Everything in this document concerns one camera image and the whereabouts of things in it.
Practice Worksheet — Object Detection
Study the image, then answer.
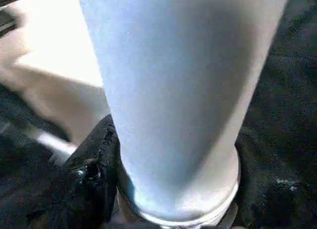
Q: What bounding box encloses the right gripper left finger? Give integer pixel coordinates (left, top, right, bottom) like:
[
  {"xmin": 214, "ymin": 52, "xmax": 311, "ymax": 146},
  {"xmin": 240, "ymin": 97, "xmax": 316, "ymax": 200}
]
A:
[{"xmin": 24, "ymin": 114, "xmax": 124, "ymax": 229}]

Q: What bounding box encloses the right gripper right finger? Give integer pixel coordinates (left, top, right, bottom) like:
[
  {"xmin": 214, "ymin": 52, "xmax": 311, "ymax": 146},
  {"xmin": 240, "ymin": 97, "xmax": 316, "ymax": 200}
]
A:
[{"xmin": 230, "ymin": 137, "xmax": 317, "ymax": 229}]

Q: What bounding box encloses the white plastic table top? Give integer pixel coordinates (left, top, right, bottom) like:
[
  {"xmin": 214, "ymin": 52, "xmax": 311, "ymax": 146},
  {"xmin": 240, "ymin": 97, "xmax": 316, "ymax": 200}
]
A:
[{"xmin": 0, "ymin": 1, "xmax": 117, "ymax": 160}]

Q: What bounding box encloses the white plastic table leg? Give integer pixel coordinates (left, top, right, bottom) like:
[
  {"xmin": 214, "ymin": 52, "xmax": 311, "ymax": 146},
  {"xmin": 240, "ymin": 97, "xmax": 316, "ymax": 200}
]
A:
[{"xmin": 76, "ymin": 0, "xmax": 292, "ymax": 229}]

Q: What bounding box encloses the black glossy mat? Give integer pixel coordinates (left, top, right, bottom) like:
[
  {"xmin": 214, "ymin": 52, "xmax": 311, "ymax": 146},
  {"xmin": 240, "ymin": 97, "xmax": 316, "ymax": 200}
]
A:
[{"xmin": 0, "ymin": 0, "xmax": 317, "ymax": 229}]

